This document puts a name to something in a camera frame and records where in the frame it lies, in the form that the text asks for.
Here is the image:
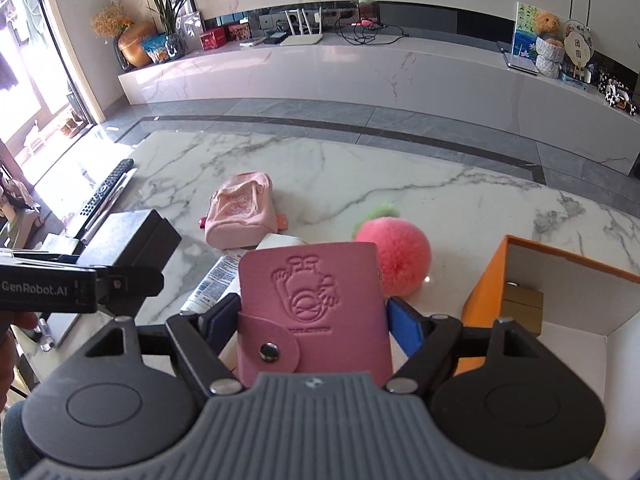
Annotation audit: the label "pink mini backpack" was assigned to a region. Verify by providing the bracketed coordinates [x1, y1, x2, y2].
[200, 172, 290, 250]

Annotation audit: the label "pink fluffy plush ball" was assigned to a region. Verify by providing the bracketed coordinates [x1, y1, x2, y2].
[351, 202, 433, 297]

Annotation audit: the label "pink leather card holder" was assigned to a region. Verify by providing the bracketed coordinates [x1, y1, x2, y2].
[236, 241, 396, 391]

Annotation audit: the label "black gift box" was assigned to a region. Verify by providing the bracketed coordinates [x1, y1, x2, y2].
[75, 209, 183, 301]

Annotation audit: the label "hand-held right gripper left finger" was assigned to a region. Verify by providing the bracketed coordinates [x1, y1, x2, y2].
[82, 292, 246, 398]

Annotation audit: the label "blue green painting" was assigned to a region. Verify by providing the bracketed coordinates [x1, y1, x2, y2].
[511, 2, 543, 68]

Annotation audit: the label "orange cardboard box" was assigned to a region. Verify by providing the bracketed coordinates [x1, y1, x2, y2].
[460, 234, 640, 476]

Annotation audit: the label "white marble desktop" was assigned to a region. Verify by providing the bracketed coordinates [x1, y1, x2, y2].
[30, 130, 640, 391]

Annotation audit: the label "person's left hand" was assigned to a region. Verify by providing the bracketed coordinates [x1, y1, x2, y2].
[0, 310, 40, 411]

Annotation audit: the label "white router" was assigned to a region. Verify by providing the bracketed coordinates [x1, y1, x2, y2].
[280, 7, 325, 47]

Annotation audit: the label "cream round fan on stand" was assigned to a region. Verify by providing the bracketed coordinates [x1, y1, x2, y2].
[564, 32, 593, 81]

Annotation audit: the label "small tan box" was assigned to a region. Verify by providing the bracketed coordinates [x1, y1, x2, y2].
[501, 281, 545, 338]

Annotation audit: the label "orange vase with dried flowers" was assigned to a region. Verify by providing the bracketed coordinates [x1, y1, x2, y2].
[90, 2, 156, 68]

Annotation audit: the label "black remote control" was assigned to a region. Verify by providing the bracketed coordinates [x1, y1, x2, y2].
[65, 158, 136, 238]

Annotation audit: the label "white cream tube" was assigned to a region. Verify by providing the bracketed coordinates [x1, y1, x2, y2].
[180, 232, 306, 313]

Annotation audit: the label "white marble tv cabinet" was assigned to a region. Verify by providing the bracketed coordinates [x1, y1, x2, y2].
[117, 35, 640, 176]

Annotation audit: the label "teddy bear in knitted pot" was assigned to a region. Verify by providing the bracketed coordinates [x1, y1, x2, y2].
[532, 10, 566, 78]

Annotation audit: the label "leafy plant in glass vase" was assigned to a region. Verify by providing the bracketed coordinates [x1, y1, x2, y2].
[145, 0, 201, 58]

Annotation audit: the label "black cables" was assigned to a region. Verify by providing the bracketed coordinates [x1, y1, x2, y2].
[335, 10, 408, 46]

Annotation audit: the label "white wall cabinet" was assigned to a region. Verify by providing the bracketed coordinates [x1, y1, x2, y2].
[570, 0, 640, 61]

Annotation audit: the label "black white cow figures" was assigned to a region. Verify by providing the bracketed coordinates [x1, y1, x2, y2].
[597, 72, 640, 116]

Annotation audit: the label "blue fabric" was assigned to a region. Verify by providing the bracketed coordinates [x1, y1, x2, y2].
[0, 400, 41, 480]

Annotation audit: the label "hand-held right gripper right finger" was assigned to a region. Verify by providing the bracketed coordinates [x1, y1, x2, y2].
[382, 296, 544, 396]

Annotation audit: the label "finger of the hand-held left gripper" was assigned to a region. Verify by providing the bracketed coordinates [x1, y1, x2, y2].
[92, 264, 166, 319]

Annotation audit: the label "round painted fan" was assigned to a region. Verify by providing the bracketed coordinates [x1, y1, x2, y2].
[565, 19, 596, 61]

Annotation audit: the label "blue snack packet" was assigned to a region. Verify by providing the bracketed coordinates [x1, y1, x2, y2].
[141, 35, 178, 64]

